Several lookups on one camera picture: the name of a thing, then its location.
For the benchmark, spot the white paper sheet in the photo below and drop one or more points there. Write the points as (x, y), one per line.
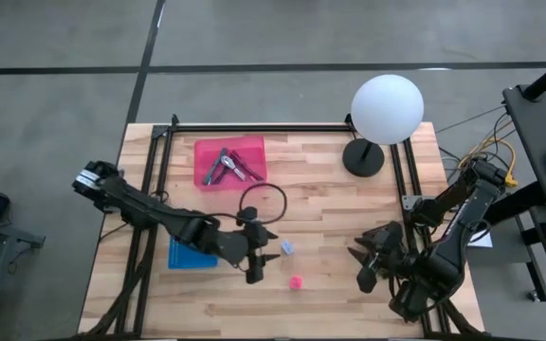
(486, 241)

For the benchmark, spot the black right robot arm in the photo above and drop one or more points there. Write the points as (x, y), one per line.
(443, 265)

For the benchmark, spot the black round lamp base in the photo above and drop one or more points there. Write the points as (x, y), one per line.
(356, 163)

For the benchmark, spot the black side desk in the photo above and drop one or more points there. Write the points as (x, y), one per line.
(533, 142)

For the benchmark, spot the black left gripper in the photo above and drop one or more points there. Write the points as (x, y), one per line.
(249, 246)

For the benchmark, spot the pink wall charger cube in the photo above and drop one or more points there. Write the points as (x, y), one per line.
(296, 283)

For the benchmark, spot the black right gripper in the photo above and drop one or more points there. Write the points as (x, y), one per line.
(387, 251)

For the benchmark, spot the lavender wall charger cube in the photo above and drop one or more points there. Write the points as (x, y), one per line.
(287, 247)

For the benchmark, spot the black lamp pole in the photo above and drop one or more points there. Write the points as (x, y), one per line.
(366, 152)

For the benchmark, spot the white globe lamp shade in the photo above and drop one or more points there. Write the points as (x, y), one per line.
(387, 109)

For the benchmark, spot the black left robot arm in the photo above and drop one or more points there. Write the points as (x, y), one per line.
(135, 203)

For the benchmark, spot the black desk support bar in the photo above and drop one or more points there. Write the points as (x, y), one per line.
(515, 206)

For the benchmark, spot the pink translucent plastic bin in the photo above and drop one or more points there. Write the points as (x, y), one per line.
(206, 147)

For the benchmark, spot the black aluminium rig frame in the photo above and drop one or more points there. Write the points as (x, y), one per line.
(254, 128)

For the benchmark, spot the black side stand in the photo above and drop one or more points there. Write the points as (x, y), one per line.
(12, 234)

